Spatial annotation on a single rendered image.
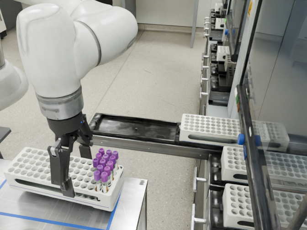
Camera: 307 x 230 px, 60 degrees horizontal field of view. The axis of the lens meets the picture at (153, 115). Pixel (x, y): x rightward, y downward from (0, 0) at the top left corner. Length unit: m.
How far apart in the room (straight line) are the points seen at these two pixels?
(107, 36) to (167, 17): 3.91
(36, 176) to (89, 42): 0.39
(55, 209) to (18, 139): 1.67
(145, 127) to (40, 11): 0.64
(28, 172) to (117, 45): 0.40
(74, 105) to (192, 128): 0.49
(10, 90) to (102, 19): 0.72
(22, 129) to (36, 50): 2.04
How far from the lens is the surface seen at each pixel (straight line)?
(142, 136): 0.98
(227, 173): 0.83
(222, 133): 0.93
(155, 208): 1.75
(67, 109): 0.55
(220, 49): 1.59
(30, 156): 0.82
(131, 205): 0.76
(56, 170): 0.63
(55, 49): 0.49
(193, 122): 0.96
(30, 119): 2.60
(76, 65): 0.52
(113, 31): 0.59
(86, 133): 0.72
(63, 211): 0.78
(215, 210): 0.78
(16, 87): 1.25
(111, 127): 1.03
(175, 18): 4.45
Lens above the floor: 1.44
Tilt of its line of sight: 36 degrees down
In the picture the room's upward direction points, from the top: 1 degrees clockwise
